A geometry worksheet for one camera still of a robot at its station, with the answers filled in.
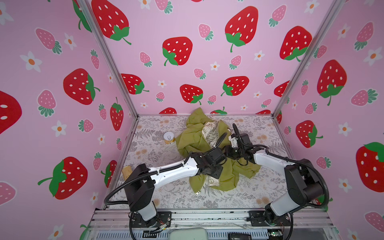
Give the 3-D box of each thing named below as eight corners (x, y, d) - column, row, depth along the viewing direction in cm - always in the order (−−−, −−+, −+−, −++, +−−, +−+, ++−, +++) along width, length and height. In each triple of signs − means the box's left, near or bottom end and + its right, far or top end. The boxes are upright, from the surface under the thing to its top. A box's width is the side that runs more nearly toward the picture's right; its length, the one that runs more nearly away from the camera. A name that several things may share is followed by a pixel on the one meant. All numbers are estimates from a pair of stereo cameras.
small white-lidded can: (162, 141, 107) (160, 137, 103) (168, 134, 111) (167, 129, 107) (171, 146, 104) (170, 141, 100) (177, 138, 109) (176, 134, 104)
